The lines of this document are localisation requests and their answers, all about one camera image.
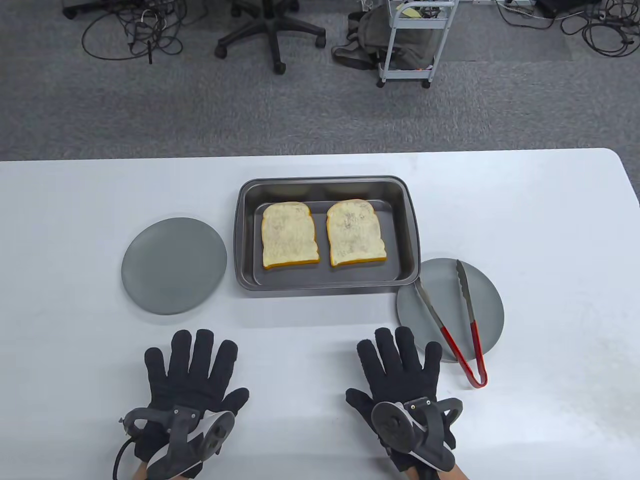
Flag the person's left hand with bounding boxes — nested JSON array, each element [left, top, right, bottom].
[[134, 329, 250, 463]]

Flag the person's right hand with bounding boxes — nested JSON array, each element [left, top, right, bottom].
[[346, 326, 457, 471]]

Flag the red-handled kitchen tongs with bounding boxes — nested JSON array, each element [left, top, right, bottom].
[[415, 259, 488, 389]]

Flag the grey round plate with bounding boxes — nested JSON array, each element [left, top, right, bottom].
[[396, 258, 505, 363], [121, 217, 228, 316]]

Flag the dark metal baking tray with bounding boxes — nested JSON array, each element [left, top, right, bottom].
[[234, 175, 422, 299]]

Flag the white toast slice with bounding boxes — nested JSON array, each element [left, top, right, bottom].
[[326, 198, 388, 268], [261, 201, 321, 271]]

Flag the black and white controller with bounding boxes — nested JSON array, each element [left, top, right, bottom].
[[371, 397, 463, 473], [119, 406, 236, 480]]

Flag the white utility cart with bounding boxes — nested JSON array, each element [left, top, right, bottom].
[[376, 0, 460, 89]]

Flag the grey backpack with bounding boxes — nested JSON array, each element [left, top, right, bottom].
[[331, 7, 441, 71]]

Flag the black office chair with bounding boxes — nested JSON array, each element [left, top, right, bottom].
[[215, 0, 327, 76]]

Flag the black chair base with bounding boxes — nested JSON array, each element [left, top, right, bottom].
[[62, 0, 121, 20]]

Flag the black glove cable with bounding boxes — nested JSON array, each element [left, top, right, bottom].
[[114, 434, 138, 480]]

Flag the black floor cable bundle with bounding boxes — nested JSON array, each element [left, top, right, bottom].
[[495, 0, 640, 58], [81, 0, 188, 65]]

